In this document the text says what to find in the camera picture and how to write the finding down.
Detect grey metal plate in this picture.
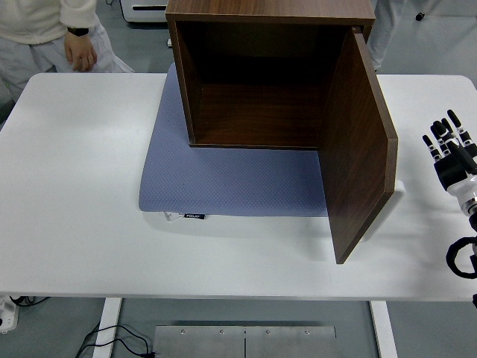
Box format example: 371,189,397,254
244,326,337,358
154,325,246,358

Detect black power strip cable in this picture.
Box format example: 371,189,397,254
9,295,49,307

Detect person's legs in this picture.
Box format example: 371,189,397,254
368,0,411,74

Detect person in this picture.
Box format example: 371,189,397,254
0,0,135,104

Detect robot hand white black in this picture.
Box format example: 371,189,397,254
422,109,477,210

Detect white floor appliance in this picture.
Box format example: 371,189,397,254
121,0,168,25

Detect brown wooden cabinet door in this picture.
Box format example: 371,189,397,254
318,28,399,265

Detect brown wooden cabinet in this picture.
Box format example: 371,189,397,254
165,0,376,151

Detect black floor cable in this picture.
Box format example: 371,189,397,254
75,324,159,358

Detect white table leg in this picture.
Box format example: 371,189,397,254
92,298,123,358
370,300,399,358

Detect person's hand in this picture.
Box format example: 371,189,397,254
63,33,98,73

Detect blue-grey mat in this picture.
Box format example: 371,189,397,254
138,62,329,218

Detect white power strip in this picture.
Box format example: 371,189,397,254
0,295,19,335

